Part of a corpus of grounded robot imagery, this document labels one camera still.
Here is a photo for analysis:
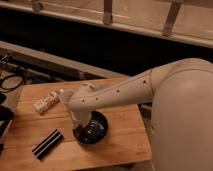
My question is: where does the black equipment at left edge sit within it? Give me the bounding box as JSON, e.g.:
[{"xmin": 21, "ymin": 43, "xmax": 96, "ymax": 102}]
[{"xmin": 0, "ymin": 93, "xmax": 14, "ymax": 155}]

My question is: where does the white cup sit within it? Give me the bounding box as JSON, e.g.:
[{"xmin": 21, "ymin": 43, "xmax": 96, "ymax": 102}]
[{"xmin": 59, "ymin": 89, "xmax": 75, "ymax": 105}]

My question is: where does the black white striped block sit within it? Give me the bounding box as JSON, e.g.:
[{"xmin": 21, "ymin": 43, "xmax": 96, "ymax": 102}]
[{"xmin": 32, "ymin": 129, "xmax": 64, "ymax": 160}]

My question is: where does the black coiled cable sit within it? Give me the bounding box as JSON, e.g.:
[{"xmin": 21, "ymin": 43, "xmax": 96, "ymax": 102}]
[{"xmin": 0, "ymin": 73, "xmax": 24, "ymax": 93}]

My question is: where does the dark red pepper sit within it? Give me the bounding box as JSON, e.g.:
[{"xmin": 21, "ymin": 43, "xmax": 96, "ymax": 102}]
[{"xmin": 75, "ymin": 125, "xmax": 84, "ymax": 132}]

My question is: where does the black ceramic bowl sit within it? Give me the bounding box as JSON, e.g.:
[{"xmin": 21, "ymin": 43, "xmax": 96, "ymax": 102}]
[{"xmin": 73, "ymin": 111, "xmax": 108, "ymax": 144}]

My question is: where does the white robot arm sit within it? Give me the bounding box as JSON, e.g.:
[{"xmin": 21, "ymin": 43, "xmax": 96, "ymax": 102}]
[{"xmin": 69, "ymin": 58, "xmax": 213, "ymax": 171}]

